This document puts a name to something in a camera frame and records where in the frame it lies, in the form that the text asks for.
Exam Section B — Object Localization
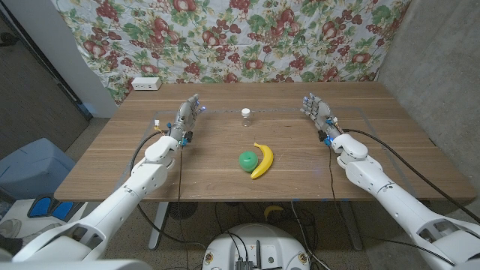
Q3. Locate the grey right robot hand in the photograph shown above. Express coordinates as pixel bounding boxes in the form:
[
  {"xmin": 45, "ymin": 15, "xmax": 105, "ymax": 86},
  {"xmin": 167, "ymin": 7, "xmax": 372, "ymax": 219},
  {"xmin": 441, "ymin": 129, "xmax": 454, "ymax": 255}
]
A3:
[{"xmin": 299, "ymin": 92, "xmax": 344, "ymax": 146}]

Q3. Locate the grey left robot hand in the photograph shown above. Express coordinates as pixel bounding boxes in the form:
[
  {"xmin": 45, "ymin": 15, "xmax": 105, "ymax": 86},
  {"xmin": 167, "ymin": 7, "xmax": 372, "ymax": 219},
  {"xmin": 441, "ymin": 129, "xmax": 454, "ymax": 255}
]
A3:
[{"xmin": 168, "ymin": 93, "xmax": 207, "ymax": 144}]

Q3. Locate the green toy ball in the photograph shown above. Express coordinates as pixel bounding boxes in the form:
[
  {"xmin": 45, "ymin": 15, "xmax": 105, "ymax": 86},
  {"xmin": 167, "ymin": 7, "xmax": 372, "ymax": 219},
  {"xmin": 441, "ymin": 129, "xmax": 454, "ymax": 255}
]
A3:
[{"xmin": 238, "ymin": 150, "xmax": 260, "ymax": 173}]

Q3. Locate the yellow banana toy on floor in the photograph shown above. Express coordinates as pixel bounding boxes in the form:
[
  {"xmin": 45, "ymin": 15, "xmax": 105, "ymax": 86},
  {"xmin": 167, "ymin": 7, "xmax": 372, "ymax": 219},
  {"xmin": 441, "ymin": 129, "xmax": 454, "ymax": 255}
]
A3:
[{"xmin": 263, "ymin": 205, "xmax": 285, "ymax": 221}]

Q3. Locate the white power strip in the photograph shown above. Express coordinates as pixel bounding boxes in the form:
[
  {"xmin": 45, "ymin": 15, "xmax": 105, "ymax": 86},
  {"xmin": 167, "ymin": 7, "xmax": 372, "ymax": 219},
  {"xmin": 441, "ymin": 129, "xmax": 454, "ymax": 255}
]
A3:
[{"xmin": 130, "ymin": 76, "xmax": 163, "ymax": 92}]

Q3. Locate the floral fruit print backdrop cloth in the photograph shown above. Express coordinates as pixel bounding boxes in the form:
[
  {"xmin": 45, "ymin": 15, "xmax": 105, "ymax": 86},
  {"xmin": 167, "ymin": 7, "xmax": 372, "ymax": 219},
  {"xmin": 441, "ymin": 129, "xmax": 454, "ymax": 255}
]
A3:
[{"xmin": 52, "ymin": 0, "xmax": 412, "ymax": 106}]

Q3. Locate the round black floor fan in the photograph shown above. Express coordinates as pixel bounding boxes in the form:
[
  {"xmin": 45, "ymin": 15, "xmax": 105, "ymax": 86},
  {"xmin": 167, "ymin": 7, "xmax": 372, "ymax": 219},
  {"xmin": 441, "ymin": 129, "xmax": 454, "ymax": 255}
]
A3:
[{"xmin": 167, "ymin": 201, "xmax": 199, "ymax": 221}]

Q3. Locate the white table leg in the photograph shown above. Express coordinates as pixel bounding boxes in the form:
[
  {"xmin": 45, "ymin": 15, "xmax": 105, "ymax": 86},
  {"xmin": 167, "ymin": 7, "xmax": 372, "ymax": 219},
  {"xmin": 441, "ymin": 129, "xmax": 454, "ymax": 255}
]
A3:
[{"xmin": 148, "ymin": 201, "xmax": 170, "ymax": 251}]

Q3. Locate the grey table leg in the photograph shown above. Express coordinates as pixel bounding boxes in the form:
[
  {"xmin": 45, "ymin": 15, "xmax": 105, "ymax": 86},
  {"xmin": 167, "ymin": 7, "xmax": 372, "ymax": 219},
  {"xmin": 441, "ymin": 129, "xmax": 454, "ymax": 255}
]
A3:
[{"xmin": 339, "ymin": 200, "xmax": 364, "ymax": 251}]

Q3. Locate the white robot torso base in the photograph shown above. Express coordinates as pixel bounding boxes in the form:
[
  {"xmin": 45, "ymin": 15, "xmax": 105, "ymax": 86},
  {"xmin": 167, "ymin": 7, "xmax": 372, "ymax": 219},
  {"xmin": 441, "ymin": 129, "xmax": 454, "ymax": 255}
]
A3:
[{"xmin": 201, "ymin": 223, "xmax": 311, "ymax": 270}]

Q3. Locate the dark brown door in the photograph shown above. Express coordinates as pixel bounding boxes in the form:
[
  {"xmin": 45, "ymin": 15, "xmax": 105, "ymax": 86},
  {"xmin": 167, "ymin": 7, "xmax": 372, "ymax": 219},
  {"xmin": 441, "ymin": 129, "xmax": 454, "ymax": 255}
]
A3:
[{"xmin": 0, "ymin": 10, "xmax": 93, "ymax": 161}]

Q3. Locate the blue plastic bin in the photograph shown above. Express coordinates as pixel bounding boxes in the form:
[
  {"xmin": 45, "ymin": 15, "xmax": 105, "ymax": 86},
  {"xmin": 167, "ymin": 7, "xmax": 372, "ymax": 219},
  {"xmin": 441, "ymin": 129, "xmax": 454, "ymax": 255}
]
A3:
[{"xmin": 0, "ymin": 137, "xmax": 77, "ymax": 200}]

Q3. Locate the white shoe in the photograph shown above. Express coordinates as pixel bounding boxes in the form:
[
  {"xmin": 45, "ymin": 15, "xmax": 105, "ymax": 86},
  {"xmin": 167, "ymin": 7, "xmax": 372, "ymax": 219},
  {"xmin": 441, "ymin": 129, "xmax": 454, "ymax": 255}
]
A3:
[
  {"xmin": 33, "ymin": 223, "xmax": 63, "ymax": 236},
  {"xmin": 0, "ymin": 218, "xmax": 23, "ymax": 239}
]

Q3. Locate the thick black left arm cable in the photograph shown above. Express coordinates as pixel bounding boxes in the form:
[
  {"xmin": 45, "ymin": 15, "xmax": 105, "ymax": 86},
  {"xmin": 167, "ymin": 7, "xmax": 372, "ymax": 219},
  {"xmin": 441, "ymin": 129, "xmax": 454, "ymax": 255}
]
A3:
[{"xmin": 129, "ymin": 129, "xmax": 207, "ymax": 251}]

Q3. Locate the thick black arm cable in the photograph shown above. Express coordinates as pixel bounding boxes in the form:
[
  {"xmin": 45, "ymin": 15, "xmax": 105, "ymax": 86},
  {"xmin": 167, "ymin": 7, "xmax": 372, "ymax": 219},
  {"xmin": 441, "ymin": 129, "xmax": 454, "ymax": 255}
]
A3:
[
  {"xmin": 343, "ymin": 128, "xmax": 480, "ymax": 225},
  {"xmin": 129, "ymin": 129, "xmax": 207, "ymax": 251}
]

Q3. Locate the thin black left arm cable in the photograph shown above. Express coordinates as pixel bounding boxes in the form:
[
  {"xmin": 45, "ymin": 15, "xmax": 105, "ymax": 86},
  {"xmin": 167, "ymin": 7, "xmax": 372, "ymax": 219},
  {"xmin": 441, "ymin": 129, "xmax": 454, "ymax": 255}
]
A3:
[{"xmin": 177, "ymin": 145, "xmax": 191, "ymax": 270}]

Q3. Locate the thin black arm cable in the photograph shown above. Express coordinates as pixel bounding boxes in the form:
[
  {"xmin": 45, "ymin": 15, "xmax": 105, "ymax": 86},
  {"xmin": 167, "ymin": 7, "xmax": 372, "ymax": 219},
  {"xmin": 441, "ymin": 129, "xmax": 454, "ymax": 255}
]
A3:
[
  {"xmin": 177, "ymin": 145, "xmax": 191, "ymax": 270},
  {"xmin": 328, "ymin": 145, "xmax": 455, "ymax": 266}
]

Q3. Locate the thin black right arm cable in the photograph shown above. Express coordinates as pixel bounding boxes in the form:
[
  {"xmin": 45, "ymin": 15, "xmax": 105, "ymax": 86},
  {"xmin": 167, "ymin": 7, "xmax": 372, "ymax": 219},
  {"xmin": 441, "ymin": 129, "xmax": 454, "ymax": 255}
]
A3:
[{"xmin": 328, "ymin": 145, "xmax": 455, "ymax": 266}]

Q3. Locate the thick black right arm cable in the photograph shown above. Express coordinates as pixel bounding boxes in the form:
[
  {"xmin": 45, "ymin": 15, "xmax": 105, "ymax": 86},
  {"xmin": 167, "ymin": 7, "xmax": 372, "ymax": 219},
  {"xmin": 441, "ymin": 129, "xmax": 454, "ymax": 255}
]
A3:
[{"xmin": 343, "ymin": 128, "xmax": 480, "ymax": 225}]

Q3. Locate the grey floor cable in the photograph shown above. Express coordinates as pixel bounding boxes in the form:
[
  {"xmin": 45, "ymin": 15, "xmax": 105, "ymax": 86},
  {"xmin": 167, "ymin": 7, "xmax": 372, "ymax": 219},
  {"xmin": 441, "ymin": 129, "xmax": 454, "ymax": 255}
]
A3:
[{"xmin": 290, "ymin": 200, "xmax": 332, "ymax": 270}]

